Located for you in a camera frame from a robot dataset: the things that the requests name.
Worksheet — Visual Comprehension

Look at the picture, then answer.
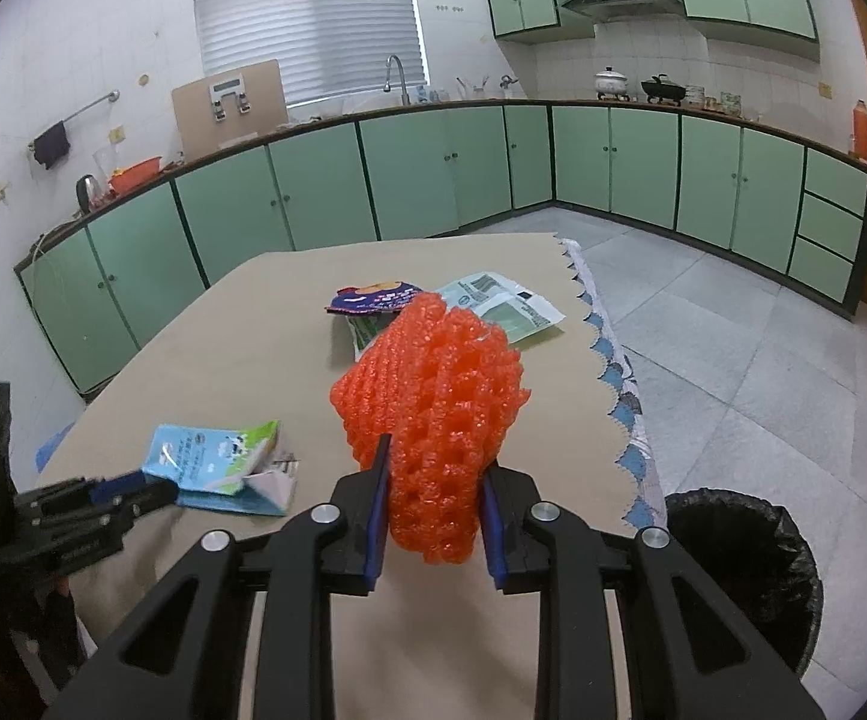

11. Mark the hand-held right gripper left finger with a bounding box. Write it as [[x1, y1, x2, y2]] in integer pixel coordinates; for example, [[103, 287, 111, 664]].
[[41, 433, 394, 720]]

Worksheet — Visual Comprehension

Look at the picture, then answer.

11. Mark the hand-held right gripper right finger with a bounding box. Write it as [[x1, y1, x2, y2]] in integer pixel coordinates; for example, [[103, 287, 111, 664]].
[[480, 463, 824, 720]]

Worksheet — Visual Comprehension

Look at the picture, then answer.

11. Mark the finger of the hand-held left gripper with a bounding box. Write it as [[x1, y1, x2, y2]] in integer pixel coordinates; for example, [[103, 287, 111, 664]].
[[14, 469, 148, 522], [28, 481, 181, 575]]

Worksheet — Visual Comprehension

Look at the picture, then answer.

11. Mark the blue green milk carton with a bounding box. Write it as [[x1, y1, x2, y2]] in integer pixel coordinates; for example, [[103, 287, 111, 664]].
[[139, 420, 299, 517]]

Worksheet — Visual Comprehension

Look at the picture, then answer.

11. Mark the orange foam net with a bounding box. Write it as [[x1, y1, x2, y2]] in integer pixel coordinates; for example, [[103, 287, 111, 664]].
[[328, 292, 533, 567]]

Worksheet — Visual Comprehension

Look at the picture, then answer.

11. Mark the black lined trash bin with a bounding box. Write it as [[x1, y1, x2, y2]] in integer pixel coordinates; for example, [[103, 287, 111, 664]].
[[662, 489, 824, 680]]

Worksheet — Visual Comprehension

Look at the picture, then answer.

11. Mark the scalloped patterned tablecloth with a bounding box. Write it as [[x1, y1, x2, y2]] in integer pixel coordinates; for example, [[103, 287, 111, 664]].
[[557, 238, 667, 533]]

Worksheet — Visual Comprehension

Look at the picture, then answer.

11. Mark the green white flat packet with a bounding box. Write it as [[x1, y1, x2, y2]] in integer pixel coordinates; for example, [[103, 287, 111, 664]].
[[347, 311, 404, 362]]

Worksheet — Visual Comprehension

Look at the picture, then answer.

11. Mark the white green printed packet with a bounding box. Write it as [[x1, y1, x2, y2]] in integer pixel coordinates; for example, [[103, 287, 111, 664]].
[[478, 292, 565, 347]]

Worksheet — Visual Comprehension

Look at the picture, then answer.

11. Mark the blue snack packet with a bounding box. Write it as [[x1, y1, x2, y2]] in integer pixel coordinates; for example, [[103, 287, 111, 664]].
[[326, 281, 427, 316]]

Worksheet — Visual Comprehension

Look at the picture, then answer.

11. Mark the clear packet with barcode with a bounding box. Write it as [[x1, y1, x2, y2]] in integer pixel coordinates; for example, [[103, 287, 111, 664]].
[[433, 270, 528, 312]]

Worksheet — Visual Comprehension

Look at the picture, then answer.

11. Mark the orange plastic basin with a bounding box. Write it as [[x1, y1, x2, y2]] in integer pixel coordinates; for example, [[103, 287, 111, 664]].
[[109, 157, 164, 192]]

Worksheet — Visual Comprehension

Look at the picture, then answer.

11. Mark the dark hanging towel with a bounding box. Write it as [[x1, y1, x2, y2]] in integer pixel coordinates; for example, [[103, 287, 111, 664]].
[[32, 121, 72, 170]]

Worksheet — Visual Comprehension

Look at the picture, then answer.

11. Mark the green base cabinet row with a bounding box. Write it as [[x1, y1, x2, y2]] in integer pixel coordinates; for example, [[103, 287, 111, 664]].
[[17, 103, 554, 395]]

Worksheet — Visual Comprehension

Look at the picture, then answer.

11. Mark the metal towel bar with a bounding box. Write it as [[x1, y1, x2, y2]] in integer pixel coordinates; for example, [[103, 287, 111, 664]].
[[28, 90, 121, 151]]

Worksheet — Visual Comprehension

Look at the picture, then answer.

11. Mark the green base cabinet with drawers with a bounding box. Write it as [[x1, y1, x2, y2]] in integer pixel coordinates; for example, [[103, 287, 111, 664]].
[[551, 101, 867, 320]]

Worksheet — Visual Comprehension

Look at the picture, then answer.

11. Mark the chrome kitchen faucet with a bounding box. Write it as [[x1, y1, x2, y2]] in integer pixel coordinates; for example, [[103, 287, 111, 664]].
[[384, 55, 412, 106]]

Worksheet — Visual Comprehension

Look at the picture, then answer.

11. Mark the white cooking pot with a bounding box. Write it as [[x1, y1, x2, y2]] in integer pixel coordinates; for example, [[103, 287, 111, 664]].
[[594, 67, 633, 100]]

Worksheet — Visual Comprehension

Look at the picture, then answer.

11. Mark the black wok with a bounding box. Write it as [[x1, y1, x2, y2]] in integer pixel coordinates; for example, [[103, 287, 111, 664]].
[[641, 75, 685, 104]]

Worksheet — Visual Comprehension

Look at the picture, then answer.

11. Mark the row of glass jars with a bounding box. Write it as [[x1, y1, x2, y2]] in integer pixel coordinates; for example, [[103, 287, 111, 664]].
[[684, 86, 742, 117]]

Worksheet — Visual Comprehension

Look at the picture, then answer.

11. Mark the white window blind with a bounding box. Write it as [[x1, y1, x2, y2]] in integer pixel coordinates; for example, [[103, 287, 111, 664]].
[[193, 0, 430, 110]]

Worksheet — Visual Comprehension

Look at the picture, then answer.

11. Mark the steel range hood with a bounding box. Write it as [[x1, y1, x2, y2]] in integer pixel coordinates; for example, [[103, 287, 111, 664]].
[[560, 0, 685, 17]]

